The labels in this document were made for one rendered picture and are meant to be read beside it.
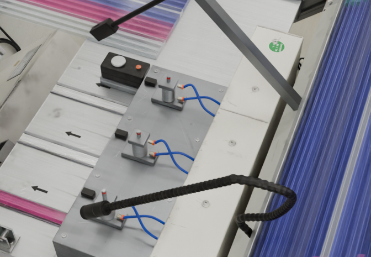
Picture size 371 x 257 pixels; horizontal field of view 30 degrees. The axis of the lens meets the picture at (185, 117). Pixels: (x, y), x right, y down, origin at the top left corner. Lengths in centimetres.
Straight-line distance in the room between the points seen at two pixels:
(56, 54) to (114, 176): 72
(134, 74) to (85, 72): 11
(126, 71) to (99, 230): 30
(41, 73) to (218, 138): 71
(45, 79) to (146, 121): 62
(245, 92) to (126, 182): 23
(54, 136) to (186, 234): 31
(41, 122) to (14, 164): 9
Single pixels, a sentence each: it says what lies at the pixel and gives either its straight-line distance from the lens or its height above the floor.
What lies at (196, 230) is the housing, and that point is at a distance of 92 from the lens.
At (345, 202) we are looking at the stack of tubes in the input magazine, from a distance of 78.
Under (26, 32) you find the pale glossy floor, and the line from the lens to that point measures 241.
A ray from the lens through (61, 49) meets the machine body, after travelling 168.
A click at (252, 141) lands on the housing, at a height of 130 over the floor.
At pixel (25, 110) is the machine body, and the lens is 158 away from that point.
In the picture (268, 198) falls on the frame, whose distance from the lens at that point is 86.
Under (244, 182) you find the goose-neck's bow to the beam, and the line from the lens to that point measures 66.
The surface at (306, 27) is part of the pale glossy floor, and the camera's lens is 355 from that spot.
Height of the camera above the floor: 194
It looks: 45 degrees down
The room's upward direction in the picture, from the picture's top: 72 degrees clockwise
